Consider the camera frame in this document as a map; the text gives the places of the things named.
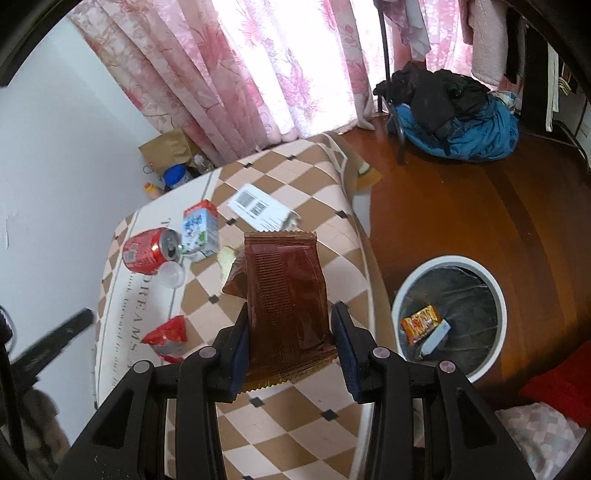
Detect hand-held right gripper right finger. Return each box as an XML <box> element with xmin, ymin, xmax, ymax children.
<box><xmin>330</xmin><ymin>301</ymin><xmax>536</xmax><ymax>480</ymax></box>

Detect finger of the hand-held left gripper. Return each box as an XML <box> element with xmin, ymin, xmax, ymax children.
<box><xmin>11</xmin><ymin>308</ymin><xmax>93</xmax><ymax>370</ymax></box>

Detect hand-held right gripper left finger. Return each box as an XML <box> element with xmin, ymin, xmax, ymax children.
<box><xmin>53</xmin><ymin>302</ymin><xmax>252</xmax><ymax>480</ymax></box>

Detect brown snack packet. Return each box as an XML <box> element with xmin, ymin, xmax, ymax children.
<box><xmin>222</xmin><ymin>231</ymin><xmax>340</xmax><ymax>393</ymax></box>

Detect red snack wrapper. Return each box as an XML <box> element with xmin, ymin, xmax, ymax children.
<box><xmin>141</xmin><ymin>315</ymin><xmax>188</xmax><ymax>363</ymax></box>

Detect orange snack wrapper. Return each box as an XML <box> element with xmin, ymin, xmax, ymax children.
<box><xmin>400</xmin><ymin>305</ymin><xmax>440</xmax><ymax>346</ymax></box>

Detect small white box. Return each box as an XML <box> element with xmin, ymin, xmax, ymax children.
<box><xmin>419</xmin><ymin>319</ymin><xmax>452</xmax><ymax>357</ymax></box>

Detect clear plastic cup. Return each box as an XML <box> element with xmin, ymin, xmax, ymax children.
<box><xmin>159</xmin><ymin>262</ymin><xmax>186</xmax><ymax>289</ymax></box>

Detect red soda can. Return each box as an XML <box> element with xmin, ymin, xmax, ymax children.
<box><xmin>122</xmin><ymin>227</ymin><xmax>183</xmax><ymax>275</ymax></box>

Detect white and blue milk carton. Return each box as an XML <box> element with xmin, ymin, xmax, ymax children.
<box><xmin>181</xmin><ymin>200</ymin><xmax>220</xmax><ymax>263</ymax></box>

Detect white round trash bin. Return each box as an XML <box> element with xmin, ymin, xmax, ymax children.
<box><xmin>392</xmin><ymin>257</ymin><xmax>508</xmax><ymax>384</ymax></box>

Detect white printed paper sheet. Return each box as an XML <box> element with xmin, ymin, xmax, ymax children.
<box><xmin>226</xmin><ymin>184</ymin><xmax>300</xmax><ymax>232</ymax></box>

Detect person's left forearm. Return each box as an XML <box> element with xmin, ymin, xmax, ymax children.
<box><xmin>23</xmin><ymin>390</ymin><xmax>70</xmax><ymax>464</ymax></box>

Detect checkered tablecloth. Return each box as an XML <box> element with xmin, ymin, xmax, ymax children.
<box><xmin>92</xmin><ymin>133</ymin><xmax>393</xmax><ymax>480</ymax></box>

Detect brown cardboard piece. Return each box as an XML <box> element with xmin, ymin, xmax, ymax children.
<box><xmin>355</xmin><ymin>164</ymin><xmax>384</xmax><ymax>190</ymax></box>

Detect blue-lid jar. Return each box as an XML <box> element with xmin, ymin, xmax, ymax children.
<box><xmin>164</xmin><ymin>165</ymin><xmax>194</xmax><ymax>192</ymax></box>

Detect checkered pillow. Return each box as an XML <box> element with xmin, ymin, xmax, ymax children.
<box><xmin>496</xmin><ymin>401</ymin><xmax>587</xmax><ymax>480</ymax></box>

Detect red blanket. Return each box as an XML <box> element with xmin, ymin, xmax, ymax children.
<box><xmin>519</xmin><ymin>353</ymin><xmax>591</xmax><ymax>423</ymax></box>

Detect brown paper bag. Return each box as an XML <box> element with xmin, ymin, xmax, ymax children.
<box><xmin>139</xmin><ymin>128</ymin><xmax>204</xmax><ymax>171</ymax></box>

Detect blue cloth pile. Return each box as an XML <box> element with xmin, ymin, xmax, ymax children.
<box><xmin>394</xmin><ymin>99</ymin><xmax>520</xmax><ymax>162</ymax></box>

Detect black clothes pile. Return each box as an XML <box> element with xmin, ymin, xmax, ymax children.
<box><xmin>374</xmin><ymin>62</ymin><xmax>492</xmax><ymax>139</ymax></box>

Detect pink floral curtain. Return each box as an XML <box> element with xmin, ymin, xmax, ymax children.
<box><xmin>69</xmin><ymin>0</ymin><xmax>476</xmax><ymax>160</ymax></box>

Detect black clothes rack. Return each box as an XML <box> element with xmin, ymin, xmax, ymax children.
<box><xmin>372</xmin><ymin>0</ymin><xmax>409</xmax><ymax>167</ymax></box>

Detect lilac hanging garment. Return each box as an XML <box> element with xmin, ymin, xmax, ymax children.
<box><xmin>383</xmin><ymin>0</ymin><xmax>432</xmax><ymax>61</ymax></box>

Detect black white-striped pants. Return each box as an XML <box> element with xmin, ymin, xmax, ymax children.
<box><xmin>503</xmin><ymin>14</ymin><xmax>561</xmax><ymax>134</ymax></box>

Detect pink fluffy coat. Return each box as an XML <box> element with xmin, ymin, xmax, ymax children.
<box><xmin>466</xmin><ymin>0</ymin><xmax>509</xmax><ymax>88</ymax></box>

